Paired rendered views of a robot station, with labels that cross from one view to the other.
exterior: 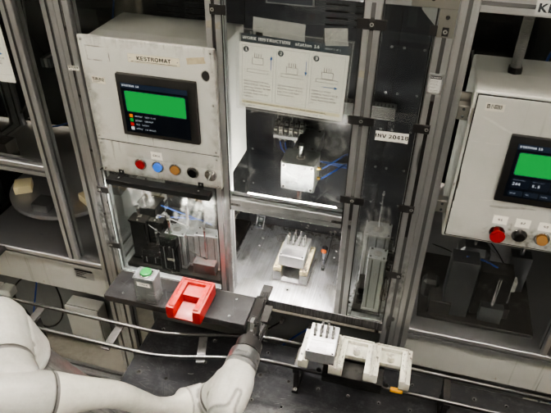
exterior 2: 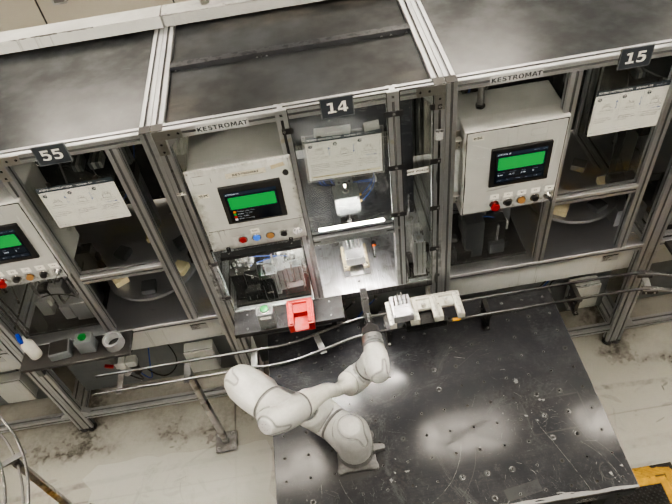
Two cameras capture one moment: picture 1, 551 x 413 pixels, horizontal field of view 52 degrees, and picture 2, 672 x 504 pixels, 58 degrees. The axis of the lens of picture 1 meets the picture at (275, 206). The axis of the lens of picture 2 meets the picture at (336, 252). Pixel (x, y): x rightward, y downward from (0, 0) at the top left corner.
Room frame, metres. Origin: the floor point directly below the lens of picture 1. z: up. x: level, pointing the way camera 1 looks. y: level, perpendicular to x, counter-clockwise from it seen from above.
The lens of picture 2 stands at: (-0.38, 0.54, 3.31)
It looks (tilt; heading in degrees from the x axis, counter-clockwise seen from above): 48 degrees down; 345
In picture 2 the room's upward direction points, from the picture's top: 9 degrees counter-clockwise
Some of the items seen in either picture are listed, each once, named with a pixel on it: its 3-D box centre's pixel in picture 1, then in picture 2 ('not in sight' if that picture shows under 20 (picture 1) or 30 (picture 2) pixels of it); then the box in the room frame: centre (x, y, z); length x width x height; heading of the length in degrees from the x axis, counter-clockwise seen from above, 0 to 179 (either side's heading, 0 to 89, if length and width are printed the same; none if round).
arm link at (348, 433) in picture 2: not in sight; (350, 435); (0.78, 0.30, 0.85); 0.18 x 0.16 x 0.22; 28
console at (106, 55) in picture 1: (168, 100); (248, 188); (1.63, 0.34, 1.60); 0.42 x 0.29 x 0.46; 75
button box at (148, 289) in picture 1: (148, 283); (266, 315); (1.45, 0.45, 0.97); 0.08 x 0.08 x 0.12; 75
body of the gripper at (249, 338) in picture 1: (251, 340); (369, 327); (1.06, 0.07, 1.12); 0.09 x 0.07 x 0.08; 165
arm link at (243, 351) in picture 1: (243, 360); (372, 341); (0.99, 0.08, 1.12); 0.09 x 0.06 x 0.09; 75
